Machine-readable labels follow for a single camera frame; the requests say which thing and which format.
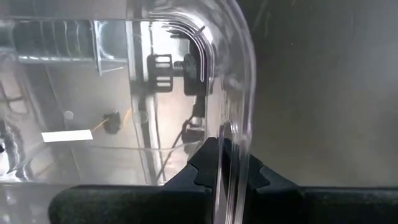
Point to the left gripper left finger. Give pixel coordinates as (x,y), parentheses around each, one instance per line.
(124,205)

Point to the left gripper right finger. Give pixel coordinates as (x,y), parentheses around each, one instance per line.
(311,205)

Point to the clear plastic bin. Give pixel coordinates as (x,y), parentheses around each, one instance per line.
(93,93)

